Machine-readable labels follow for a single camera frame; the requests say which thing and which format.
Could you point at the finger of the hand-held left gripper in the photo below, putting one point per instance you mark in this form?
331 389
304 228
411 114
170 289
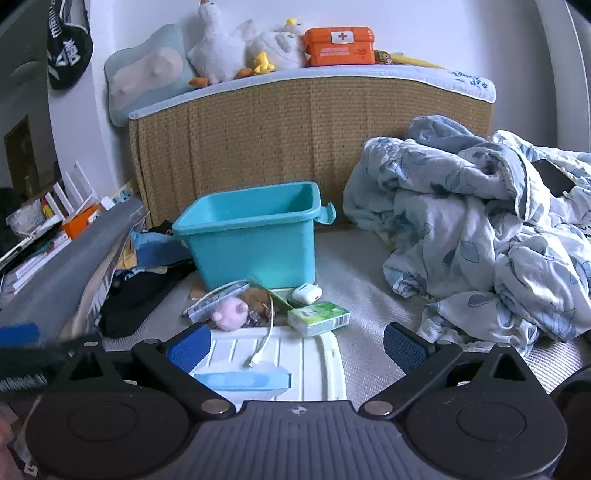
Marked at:
23 382
18 333

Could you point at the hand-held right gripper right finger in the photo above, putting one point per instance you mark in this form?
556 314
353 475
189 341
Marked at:
406 353

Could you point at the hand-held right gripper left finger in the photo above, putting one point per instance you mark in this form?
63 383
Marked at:
189 351

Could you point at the white earbuds case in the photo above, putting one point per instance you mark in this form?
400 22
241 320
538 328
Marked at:
307 294

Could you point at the teal plastic storage bin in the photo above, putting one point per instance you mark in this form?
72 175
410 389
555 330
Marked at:
254 249

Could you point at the pink plush toy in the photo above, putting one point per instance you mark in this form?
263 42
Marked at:
228 314

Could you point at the stack of books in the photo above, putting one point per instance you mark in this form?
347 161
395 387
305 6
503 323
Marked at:
32 263

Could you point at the black clothes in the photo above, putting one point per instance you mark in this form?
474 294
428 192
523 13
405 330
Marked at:
134 300

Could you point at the green tissue packet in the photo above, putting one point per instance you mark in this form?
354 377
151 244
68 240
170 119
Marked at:
318 318

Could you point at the green paper packet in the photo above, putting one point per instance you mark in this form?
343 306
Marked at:
279 297

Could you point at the blue cloth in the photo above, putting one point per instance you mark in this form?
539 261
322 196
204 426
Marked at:
157 249

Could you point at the white router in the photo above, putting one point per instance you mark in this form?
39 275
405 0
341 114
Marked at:
76 203

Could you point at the floral blue white blanket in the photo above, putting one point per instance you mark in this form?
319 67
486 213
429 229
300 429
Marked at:
461 221

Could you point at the white printed box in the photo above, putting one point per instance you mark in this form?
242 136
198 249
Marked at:
117 198

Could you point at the woven tan headboard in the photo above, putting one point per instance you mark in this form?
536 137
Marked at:
277 138

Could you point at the teal pillow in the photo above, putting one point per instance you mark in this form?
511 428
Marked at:
138 78

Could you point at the black cap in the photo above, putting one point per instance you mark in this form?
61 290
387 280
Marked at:
69 55

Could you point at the yellow plush toy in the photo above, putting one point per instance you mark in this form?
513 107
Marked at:
411 60

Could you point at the white goose plush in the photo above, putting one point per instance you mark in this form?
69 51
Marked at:
217 50

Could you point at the orange first aid box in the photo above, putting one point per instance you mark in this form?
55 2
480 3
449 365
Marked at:
339 50

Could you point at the white duck plush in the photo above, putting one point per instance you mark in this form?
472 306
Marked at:
277 48

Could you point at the grey bed rail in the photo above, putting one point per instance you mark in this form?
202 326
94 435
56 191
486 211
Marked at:
60 272

